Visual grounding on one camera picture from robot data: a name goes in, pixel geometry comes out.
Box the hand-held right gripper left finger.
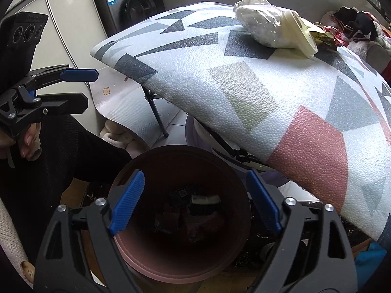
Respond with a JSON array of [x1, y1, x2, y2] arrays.
[[33, 170, 145, 293]]

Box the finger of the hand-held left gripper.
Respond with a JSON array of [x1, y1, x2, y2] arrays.
[[23, 65, 99, 94], [0, 87, 88, 138]]

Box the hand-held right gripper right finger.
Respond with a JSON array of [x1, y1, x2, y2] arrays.
[[246, 169, 358, 293]]

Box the dark red waste bin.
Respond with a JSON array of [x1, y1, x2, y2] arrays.
[[108, 146, 252, 284]]

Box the person's left hand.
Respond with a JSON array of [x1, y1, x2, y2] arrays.
[[0, 124, 42, 162]]

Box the person's black clothed leg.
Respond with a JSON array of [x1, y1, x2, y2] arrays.
[[0, 114, 132, 263]]

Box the beige plush slippers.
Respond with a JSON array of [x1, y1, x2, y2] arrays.
[[100, 120, 132, 151]]

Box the black folding table leg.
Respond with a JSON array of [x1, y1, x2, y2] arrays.
[[141, 85, 169, 138]]

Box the grey washing machine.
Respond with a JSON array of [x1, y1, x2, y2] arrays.
[[89, 0, 166, 36]]

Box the table with geometric cover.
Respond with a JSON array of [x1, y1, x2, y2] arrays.
[[90, 1, 391, 241]]

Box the blue plastic item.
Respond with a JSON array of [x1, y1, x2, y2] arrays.
[[356, 241, 389, 270]]

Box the gold foil wrapper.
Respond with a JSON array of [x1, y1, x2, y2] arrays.
[[309, 23, 333, 46]]

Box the clear bag with white contents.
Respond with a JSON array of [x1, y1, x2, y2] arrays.
[[234, 0, 298, 49]]

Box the beige chair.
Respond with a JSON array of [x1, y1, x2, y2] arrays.
[[366, 41, 391, 81]]

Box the black garment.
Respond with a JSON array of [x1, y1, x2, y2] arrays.
[[332, 6, 378, 41]]

